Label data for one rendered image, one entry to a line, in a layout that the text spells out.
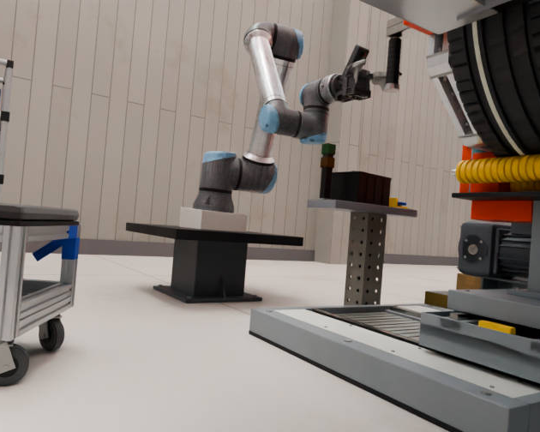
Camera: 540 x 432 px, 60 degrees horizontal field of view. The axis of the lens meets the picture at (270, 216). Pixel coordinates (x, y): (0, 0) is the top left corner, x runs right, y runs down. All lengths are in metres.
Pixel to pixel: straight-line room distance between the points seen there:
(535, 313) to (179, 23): 3.84
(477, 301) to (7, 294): 0.94
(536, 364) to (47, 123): 3.50
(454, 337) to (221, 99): 3.63
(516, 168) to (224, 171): 1.29
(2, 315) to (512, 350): 0.95
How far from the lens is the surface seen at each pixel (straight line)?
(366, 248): 1.83
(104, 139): 3.97
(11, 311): 0.97
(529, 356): 1.03
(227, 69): 4.52
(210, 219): 2.03
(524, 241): 1.59
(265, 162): 2.12
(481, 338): 1.07
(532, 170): 1.14
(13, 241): 0.95
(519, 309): 1.08
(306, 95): 1.66
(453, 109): 1.24
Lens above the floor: 0.34
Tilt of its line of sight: 1 degrees up
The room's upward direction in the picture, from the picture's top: 5 degrees clockwise
